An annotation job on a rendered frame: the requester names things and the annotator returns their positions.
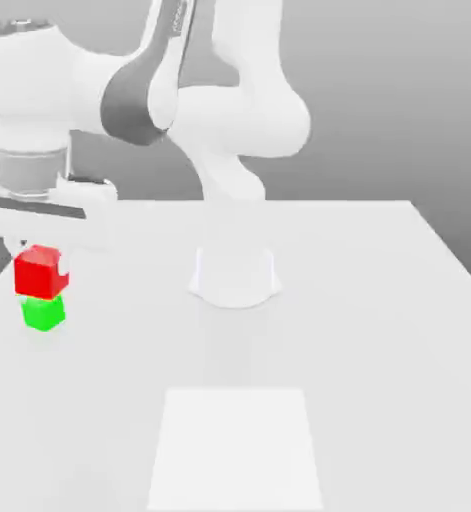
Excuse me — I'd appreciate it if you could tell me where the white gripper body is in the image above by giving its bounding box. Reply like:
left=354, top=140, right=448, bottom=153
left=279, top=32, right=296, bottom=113
left=0, top=192, right=115, bottom=252

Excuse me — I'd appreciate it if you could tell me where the small green cube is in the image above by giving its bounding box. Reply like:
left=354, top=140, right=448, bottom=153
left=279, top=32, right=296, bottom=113
left=20, top=294, right=67, bottom=333

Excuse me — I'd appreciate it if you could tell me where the small red cube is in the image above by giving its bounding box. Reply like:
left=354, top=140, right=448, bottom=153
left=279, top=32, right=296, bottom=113
left=13, top=244, right=71, bottom=301

